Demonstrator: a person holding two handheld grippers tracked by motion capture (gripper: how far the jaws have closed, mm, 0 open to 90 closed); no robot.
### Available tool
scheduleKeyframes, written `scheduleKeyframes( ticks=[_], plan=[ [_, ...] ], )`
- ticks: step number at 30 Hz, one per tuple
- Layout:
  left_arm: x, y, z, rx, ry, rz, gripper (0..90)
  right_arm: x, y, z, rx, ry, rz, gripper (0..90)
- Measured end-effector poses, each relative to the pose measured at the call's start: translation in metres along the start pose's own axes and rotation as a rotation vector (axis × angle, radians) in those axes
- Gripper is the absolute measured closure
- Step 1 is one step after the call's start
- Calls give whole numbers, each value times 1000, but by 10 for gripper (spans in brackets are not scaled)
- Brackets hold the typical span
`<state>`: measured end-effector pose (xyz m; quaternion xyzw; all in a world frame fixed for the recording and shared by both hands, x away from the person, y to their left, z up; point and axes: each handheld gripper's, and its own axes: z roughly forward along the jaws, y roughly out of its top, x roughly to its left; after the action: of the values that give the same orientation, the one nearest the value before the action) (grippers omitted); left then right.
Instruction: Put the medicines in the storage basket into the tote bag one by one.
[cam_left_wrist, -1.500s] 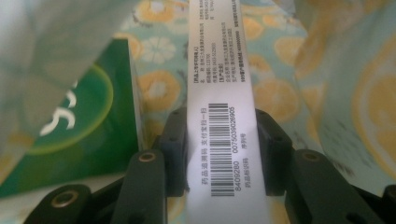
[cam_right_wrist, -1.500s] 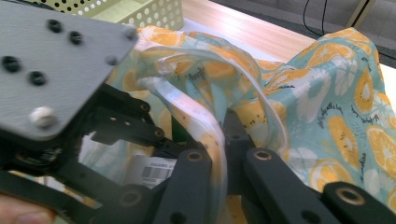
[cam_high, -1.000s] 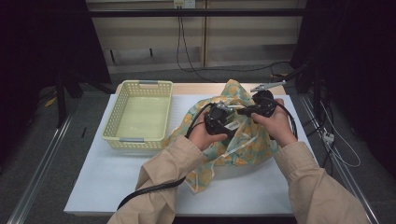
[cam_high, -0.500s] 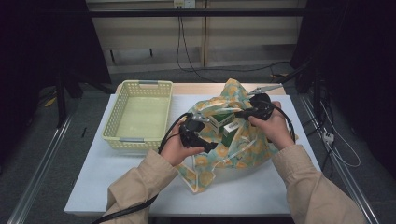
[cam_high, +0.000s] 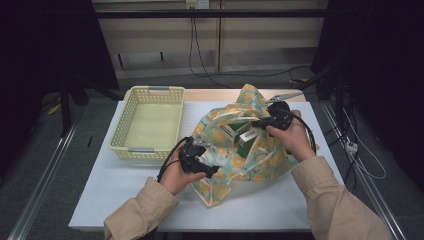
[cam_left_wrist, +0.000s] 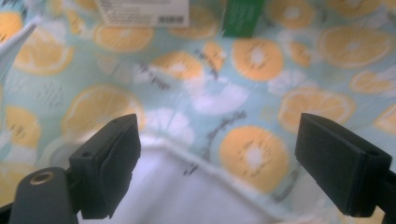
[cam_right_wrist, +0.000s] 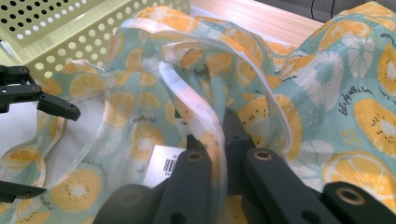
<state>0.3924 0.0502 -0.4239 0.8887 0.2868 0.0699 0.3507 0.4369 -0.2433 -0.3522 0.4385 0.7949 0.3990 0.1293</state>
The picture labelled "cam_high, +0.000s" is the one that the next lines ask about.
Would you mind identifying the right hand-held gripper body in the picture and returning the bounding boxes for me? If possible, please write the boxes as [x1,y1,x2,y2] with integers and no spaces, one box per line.
[265,92,305,132]

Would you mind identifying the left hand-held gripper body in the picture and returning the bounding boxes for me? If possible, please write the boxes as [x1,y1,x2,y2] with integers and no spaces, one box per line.
[178,134,214,175]

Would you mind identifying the tall green box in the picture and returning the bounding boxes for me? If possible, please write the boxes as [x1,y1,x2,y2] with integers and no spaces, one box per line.
[237,128,265,160]

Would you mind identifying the green and white cube box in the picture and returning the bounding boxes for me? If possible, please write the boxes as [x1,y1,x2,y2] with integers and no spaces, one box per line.
[218,120,253,145]

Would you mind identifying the orange-slice print bag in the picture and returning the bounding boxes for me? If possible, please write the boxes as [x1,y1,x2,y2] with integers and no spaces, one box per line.
[190,83,319,208]

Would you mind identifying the pale yellow plastic basket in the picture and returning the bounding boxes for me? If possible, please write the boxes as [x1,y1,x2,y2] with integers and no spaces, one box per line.
[109,85,186,162]

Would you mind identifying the person's left hand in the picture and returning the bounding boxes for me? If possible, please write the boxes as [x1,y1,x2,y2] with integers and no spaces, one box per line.
[159,148,208,197]

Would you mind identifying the person's right hand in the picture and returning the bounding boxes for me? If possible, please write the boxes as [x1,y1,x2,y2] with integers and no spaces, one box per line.
[265,109,318,164]

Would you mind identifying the white power strip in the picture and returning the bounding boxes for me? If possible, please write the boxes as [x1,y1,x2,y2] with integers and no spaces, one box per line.
[344,139,360,155]

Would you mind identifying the dark curtain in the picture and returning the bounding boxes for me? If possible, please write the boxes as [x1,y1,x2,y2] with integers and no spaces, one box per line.
[0,0,120,174]
[311,0,424,183]

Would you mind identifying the black horizontal bar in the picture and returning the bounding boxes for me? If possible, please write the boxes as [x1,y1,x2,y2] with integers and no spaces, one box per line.
[94,9,329,19]

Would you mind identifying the right hand-held gripper black cable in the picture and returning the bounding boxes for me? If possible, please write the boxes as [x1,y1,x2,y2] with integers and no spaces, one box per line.
[283,108,317,155]

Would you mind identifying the black wall cable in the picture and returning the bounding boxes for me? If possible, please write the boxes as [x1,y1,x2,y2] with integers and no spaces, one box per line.
[188,16,314,89]

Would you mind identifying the white floor cable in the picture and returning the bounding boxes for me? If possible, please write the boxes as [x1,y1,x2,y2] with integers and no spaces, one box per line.
[342,109,388,181]

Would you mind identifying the aluminium floor rail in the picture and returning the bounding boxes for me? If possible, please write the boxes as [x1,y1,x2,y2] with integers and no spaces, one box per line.
[8,123,81,240]
[319,99,408,240]

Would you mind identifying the white wall outlet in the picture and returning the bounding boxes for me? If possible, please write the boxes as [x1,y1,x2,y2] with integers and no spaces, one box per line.
[185,0,210,10]

